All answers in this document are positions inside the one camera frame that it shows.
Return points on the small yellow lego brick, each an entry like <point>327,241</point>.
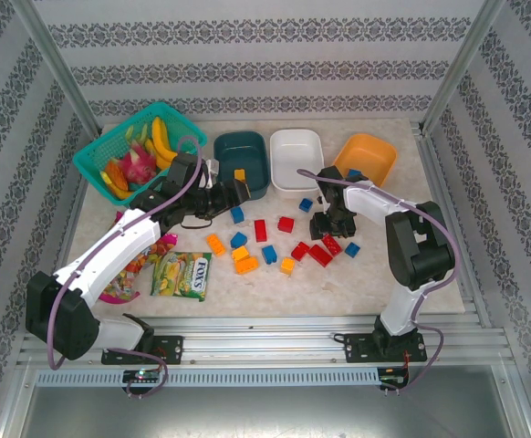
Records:
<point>239,174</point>

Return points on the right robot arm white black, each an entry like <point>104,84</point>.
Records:
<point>370,201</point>

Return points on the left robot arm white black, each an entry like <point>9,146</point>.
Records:
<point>110,246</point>

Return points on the blue square lego brick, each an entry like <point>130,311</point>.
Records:
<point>238,239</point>
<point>269,254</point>
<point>352,249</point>
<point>355,173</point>
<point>237,214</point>
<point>306,204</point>

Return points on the red long lego brick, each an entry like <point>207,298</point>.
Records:
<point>260,230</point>
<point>320,255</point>
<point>332,244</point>

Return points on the red rounded lego brick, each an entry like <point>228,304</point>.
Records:
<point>300,251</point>

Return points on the red square lego brick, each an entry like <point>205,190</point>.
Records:
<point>286,224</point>

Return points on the dark teal plastic container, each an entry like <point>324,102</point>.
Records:
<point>229,146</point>

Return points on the orange long lego brick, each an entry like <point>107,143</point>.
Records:
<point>215,245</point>
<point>246,265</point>

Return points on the yellow square lego brick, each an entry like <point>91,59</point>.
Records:
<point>240,253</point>
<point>287,266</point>

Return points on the orange plastic container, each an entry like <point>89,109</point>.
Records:
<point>366,155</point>

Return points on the white plastic container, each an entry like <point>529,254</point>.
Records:
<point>293,155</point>

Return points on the yellow toy banana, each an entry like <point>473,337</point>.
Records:
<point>158,130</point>
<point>160,157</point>

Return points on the pink toy dragon fruit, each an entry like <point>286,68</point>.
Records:
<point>138,169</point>

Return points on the green Fox's candy bag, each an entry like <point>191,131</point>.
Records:
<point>181,276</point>

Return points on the yellow toy fruit piece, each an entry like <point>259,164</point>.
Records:
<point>121,191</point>

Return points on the light green toy fruit slice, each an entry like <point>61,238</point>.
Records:
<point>143,132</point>

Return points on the orange toy fruit piece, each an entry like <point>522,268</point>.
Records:
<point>111,173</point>

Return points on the pink candy bag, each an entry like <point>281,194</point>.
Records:
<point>124,283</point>

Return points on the teal plastic mesh basket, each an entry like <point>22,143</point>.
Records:
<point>87,159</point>

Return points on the small circuit board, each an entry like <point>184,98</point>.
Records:
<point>142,375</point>
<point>393,381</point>

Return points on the grey metal sheet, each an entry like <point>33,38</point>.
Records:
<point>265,413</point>

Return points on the aluminum side rail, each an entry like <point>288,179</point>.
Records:
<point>457,228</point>
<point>71,223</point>

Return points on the aluminum base rail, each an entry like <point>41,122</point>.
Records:
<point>265,337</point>

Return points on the aluminum frame post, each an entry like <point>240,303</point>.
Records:
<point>461,68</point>
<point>55,68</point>

